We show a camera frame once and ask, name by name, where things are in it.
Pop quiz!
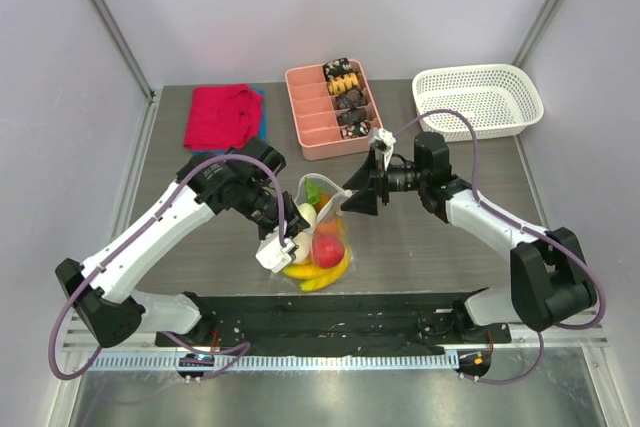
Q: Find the clear polka dot zip bag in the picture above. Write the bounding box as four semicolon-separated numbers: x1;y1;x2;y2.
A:
278;173;354;293

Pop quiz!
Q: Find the red apple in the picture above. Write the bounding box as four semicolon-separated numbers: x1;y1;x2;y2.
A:
311;234;345;269

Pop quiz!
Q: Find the white radish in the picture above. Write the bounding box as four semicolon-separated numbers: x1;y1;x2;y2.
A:
293;178;323;265

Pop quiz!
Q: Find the yellow banana bunch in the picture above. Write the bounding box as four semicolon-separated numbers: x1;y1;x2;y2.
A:
282;218;352;293

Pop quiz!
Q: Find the orange fruit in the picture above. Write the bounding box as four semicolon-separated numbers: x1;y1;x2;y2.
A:
314;193;340;235

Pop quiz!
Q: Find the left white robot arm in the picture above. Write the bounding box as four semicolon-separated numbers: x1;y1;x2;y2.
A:
55;137;310;348

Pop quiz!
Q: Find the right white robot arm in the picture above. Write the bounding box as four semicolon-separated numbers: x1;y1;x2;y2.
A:
341;128;598;342

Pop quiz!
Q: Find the black white dotted sock roll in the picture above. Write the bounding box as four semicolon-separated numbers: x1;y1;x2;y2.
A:
340;121;371;140

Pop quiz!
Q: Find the blue folded cloth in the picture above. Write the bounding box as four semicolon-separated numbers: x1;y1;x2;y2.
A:
191;88;269;156

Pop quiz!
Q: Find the dark floral sock roll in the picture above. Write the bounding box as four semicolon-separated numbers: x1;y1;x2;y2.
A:
336;108;368;127

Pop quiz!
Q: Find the red folded cloth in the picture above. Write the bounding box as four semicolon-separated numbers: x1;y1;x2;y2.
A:
182;84;265;153

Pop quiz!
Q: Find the pink divided organizer tray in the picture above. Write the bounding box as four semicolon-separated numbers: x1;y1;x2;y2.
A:
285;64;368;161

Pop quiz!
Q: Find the dark brown sock roll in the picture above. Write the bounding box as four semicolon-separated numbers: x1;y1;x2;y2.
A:
335;88;367;110

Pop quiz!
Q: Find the yellow patterned sock roll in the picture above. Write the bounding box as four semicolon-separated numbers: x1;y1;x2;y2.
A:
327;72;360;96

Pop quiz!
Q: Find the white perforated plastic basket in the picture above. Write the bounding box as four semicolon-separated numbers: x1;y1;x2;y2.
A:
412;64;544;140

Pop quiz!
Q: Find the black patterned sock roll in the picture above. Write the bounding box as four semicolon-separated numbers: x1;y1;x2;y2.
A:
322;57;354;81

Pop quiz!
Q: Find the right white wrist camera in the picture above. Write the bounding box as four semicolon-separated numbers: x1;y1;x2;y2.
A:
369;127;396;170

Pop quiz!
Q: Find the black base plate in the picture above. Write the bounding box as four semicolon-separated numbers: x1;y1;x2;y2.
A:
181;292;511;357

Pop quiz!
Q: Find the white slotted cable duct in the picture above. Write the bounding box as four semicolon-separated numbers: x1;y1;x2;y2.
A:
91;350;459;372

